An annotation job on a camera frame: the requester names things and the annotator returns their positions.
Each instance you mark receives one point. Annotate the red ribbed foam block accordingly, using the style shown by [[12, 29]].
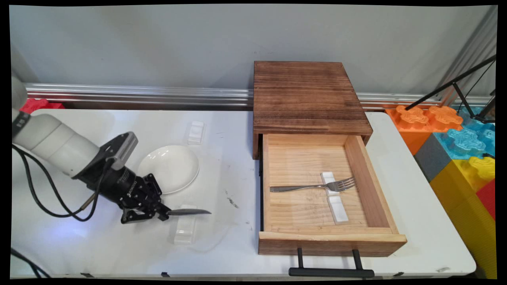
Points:
[[488, 198]]

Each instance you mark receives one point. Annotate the grey foam block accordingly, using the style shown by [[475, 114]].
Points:
[[431, 158]]

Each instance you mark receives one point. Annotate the translucent white cutlery rest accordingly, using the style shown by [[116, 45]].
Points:
[[184, 229]]

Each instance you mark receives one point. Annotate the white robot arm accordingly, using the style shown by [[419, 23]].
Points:
[[51, 138]]

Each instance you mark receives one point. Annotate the small red foam block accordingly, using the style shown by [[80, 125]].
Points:
[[37, 105]]

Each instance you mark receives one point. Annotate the silver fork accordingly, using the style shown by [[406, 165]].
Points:
[[293, 187]]

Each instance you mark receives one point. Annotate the white round plate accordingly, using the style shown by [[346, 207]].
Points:
[[170, 166]]

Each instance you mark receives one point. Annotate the orange foam block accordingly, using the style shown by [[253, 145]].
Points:
[[412, 116]]

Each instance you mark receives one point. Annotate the black tripod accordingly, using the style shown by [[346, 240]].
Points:
[[447, 86]]

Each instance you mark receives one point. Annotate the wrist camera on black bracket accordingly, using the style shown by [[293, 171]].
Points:
[[124, 148]]

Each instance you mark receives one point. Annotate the blue foam block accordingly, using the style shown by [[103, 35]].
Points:
[[465, 142]]

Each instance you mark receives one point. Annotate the dark wooden cabinet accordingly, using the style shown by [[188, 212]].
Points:
[[305, 95]]

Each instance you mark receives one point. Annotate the silver table knife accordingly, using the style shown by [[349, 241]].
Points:
[[190, 212]]

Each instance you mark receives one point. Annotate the small white cutlery rest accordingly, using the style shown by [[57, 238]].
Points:
[[196, 132]]

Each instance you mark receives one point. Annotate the aluminium rail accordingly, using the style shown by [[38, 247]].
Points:
[[138, 95]]

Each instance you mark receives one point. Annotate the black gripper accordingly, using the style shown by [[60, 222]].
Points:
[[122, 184]]

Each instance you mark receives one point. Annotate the long white cutlery rest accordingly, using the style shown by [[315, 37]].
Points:
[[338, 209]]

